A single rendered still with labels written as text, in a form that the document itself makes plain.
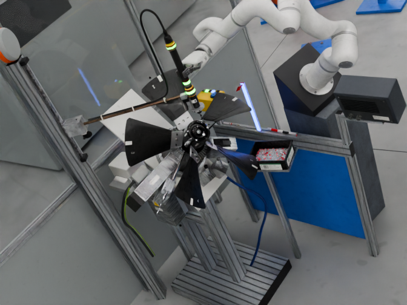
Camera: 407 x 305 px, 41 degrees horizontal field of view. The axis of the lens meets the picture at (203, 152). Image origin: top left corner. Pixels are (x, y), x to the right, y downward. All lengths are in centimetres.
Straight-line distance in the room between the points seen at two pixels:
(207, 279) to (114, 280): 57
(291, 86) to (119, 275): 158
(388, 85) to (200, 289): 174
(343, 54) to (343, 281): 136
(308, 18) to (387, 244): 155
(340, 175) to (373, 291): 69
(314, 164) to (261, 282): 80
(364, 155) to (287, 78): 68
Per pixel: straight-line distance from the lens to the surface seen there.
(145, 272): 348
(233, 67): 400
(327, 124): 295
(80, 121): 279
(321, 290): 334
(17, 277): 310
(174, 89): 272
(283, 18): 240
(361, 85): 254
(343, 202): 320
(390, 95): 247
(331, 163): 300
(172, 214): 306
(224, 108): 280
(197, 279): 355
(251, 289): 336
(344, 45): 267
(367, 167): 337
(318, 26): 255
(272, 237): 369
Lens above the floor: 263
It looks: 35 degrees down
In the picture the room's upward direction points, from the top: 24 degrees counter-clockwise
